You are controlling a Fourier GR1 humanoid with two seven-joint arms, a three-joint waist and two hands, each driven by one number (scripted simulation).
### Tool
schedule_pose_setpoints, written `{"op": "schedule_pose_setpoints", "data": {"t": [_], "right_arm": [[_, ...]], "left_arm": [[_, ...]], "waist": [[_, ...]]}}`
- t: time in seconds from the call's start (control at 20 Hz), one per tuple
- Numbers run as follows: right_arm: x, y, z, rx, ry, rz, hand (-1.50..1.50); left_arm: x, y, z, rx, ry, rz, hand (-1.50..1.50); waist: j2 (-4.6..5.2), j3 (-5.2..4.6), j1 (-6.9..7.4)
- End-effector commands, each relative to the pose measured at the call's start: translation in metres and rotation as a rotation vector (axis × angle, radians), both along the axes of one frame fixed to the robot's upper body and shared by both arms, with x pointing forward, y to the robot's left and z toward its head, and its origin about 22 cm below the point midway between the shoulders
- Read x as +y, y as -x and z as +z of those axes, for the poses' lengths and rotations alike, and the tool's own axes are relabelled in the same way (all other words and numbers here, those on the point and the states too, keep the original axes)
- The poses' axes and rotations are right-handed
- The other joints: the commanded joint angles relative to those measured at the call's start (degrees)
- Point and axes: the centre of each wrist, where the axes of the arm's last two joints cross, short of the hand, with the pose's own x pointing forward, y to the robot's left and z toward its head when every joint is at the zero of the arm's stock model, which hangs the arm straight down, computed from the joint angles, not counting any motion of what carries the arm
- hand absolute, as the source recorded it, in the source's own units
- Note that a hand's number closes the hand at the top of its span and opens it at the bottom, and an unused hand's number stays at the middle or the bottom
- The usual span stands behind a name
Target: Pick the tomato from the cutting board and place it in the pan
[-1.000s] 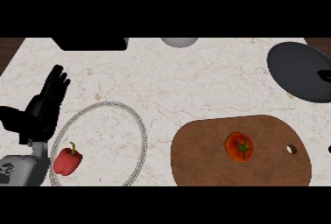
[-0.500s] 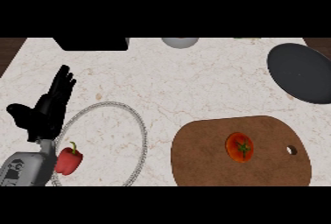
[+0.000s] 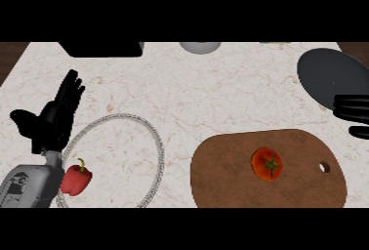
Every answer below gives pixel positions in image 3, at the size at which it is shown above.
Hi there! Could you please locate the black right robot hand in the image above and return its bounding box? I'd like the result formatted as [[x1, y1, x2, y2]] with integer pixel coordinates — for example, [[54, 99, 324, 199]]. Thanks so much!
[[332, 94, 369, 141]]

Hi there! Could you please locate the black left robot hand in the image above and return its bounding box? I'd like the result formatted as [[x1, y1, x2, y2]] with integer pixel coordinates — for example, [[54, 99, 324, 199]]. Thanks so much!
[[8, 68, 87, 155]]

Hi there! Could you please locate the dark grey pan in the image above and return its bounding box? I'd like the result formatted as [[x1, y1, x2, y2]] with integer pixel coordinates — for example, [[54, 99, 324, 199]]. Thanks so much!
[[295, 48, 369, 111]]

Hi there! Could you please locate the red tomato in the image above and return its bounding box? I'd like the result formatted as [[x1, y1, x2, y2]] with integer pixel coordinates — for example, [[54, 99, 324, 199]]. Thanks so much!
[[249, 146, 283, 183]]

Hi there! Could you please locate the brown wooden cutting board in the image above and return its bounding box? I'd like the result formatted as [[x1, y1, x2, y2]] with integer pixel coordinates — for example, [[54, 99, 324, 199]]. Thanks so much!
[[189, 128, 348, 209]]

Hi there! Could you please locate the red bell pepper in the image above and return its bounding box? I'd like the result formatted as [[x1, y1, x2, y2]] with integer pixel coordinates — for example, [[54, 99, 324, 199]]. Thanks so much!
[[59, 157, 93, 197]]

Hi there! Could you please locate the black appliance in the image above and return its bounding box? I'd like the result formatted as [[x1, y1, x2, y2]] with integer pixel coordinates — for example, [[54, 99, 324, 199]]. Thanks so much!
[[57, 41, 146, 59]]

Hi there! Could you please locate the white bowl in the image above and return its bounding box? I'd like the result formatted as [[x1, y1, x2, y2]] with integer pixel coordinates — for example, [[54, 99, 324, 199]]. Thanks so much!
[[178, 41, 222, 56]]

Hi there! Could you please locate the grey wire basket ring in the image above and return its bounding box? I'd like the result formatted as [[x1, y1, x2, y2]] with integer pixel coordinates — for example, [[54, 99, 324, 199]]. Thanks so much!
[[54, 112, 165, 209]]

